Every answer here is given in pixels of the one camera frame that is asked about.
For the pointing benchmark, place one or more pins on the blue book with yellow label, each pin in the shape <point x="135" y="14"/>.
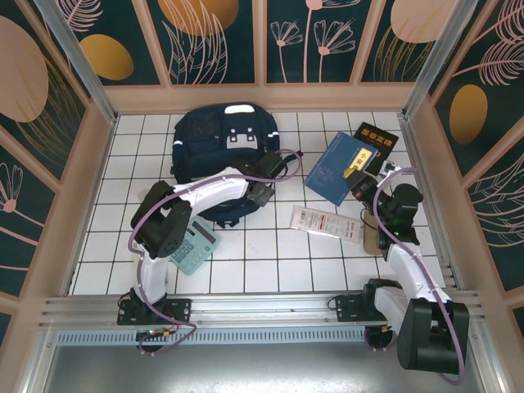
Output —
<point x="331" y="172"/>

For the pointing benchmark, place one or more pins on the black book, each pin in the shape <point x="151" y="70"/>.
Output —
<point x="380" y="141"/>

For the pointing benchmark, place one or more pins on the tan wooden piece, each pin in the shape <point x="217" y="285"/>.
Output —
<point x="370" y="237"/>

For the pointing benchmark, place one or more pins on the clear stationery pack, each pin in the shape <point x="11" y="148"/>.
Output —
<point x="323" y="223"/>

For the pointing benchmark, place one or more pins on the navy blue backpack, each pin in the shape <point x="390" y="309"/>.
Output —
<point x="196" y="155"/>

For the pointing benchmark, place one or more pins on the teal calculator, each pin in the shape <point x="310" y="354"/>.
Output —
<point x="192" y="258"/>

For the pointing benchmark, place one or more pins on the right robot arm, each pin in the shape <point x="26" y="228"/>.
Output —
<point x="413" y="270"/>

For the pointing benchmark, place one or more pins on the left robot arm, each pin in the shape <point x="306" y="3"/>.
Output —
<point x="213" y="188"/>

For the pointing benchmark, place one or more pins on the small circuit board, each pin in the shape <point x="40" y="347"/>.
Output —
<point x="387" y="327"/>
<point x="153" y="333"/>

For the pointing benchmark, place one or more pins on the grey steel sheet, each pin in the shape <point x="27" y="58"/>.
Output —
<point x="266" y="370"/>

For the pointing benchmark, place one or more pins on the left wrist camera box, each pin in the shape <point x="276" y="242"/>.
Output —
<point x="282" y="159"/>

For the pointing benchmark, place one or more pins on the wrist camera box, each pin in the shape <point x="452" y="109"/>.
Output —
<point x="282" y="159"/>
<point x="391" y="168"/>

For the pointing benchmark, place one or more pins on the aluminium side rail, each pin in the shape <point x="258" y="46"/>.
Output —
<point x="427" y="180"/>

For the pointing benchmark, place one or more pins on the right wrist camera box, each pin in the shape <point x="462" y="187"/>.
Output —
<point x="391" y="168"/>

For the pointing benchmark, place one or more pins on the aluminium front rail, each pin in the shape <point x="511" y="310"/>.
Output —
<point x="266" y="307"/>

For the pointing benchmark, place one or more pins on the aluminium corner post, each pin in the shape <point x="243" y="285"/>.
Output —
<point x="88" y="78"/>
<point x="425" y="78"/>

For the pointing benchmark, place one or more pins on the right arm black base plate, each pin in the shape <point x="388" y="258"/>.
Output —
<point x="346" y="311"/>

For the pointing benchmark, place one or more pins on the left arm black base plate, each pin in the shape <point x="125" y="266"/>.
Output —
<point x="180" y="311"/>

